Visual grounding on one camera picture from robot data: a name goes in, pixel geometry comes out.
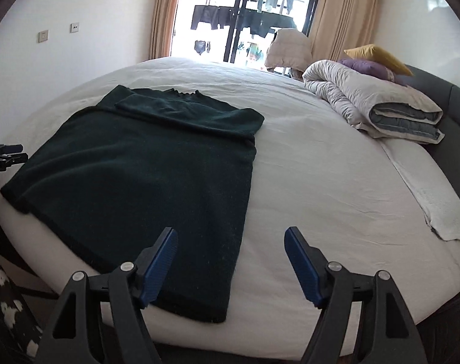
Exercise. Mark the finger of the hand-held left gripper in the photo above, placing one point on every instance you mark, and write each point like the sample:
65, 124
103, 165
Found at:
8, 160
6, 148

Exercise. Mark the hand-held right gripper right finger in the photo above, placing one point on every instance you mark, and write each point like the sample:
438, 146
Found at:
302, 265

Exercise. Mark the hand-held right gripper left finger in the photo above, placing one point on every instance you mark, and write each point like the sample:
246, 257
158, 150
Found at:
159, 265

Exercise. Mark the dark green towel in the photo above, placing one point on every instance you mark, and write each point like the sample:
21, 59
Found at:
138, 182

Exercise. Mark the round bed with white sheet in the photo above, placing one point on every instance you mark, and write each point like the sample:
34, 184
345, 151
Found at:
321, 189

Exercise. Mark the white flat pillow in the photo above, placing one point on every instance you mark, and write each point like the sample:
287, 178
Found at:
431, 193

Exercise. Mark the black white patterned pants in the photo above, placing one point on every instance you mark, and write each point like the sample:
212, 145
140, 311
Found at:
13, 311

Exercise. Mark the folded grey duvet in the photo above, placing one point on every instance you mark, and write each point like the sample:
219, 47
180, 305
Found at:
359, 94

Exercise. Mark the purple pillow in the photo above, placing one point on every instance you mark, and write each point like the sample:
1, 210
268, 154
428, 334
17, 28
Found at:
366, 69

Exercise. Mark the beige curtain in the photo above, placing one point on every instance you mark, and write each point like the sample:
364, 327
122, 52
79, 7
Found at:
340, 15
165, 15

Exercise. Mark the beige puffer vest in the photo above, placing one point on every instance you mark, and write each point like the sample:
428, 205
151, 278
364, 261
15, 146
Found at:
288, 49

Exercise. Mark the yellow pillow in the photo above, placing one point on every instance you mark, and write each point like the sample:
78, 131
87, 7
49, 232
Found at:
381, 55

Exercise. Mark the row of dark hanging laundry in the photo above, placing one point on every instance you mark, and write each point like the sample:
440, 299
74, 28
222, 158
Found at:
222, 17

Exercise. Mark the white wall socket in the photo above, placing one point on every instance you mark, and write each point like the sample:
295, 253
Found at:
44, 36
74, 27

